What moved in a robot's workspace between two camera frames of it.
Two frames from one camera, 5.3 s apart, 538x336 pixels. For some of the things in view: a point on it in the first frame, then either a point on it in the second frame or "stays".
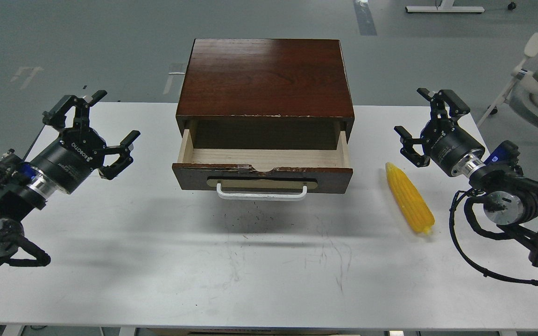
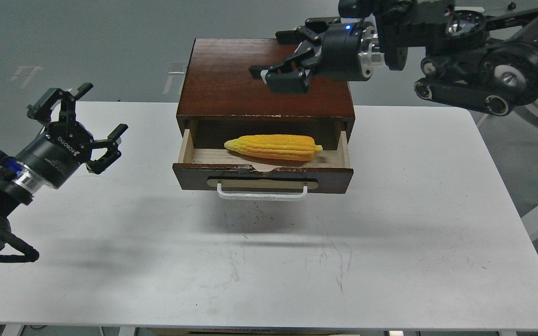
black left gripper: [69, 163] → [349, 52]
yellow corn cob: [411, 200] → [285, 147]
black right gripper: [443, 142] → [67, 144]
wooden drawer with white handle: [262, 174] stays
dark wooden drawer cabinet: [262, 94] stays
